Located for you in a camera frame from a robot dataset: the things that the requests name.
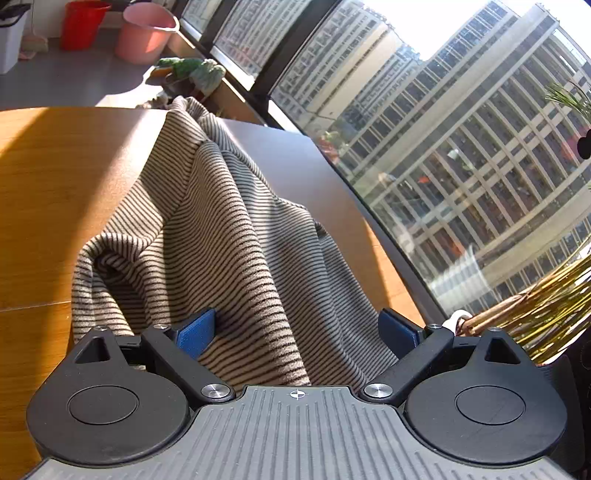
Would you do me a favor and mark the striped beige knit garment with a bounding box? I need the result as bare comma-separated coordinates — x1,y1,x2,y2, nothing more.
71,97,397,389

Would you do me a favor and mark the yellow-green potted plant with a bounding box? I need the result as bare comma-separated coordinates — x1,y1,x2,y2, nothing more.
444,81,590,365

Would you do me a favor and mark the light green plush slipper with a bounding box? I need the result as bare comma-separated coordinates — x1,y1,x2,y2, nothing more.
189,59,226,97

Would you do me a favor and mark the pink plastic bucket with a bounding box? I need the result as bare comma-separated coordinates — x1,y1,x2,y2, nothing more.
114,2,179,65

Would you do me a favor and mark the red plastic bucket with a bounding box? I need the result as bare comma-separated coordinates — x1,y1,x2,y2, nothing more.
60,1,111,51

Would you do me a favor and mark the white trash bin black lid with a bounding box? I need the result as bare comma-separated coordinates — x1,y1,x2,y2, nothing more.
0,1,31,75

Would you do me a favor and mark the broom with wooden handle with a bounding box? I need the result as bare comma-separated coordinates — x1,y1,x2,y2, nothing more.
19,0,49,61

